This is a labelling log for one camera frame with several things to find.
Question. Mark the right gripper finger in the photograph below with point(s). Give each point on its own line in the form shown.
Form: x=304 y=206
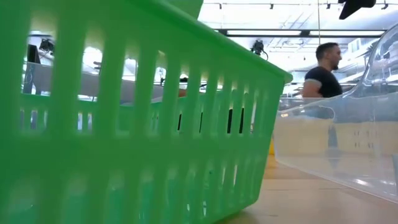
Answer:
x=354 y=5

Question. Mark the clear plastic basket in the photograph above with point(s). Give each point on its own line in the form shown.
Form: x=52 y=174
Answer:
x=357 y=168

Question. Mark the yellow plastic slotted basket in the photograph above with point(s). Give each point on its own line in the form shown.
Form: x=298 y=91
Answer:
x=271 y=148

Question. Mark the green plastic slotted basket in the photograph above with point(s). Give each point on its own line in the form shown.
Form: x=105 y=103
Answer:
x=124 y=161
x=186 y=6

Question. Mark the long ceiling light fixture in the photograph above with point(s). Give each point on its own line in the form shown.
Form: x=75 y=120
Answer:
x=304 y=32

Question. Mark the person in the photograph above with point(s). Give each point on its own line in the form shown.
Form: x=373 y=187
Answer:
x=323 y=82

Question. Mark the black background device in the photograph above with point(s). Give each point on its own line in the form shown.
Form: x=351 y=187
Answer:
x=46 y=45

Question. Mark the black background monitor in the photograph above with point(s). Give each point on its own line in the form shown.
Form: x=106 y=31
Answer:
x=32 y=54

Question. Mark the grey partition panel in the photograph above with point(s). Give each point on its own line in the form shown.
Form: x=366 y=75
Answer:
x=37 y=79

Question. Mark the black camera on mount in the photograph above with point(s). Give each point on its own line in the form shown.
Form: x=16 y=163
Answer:
x=257 y=47

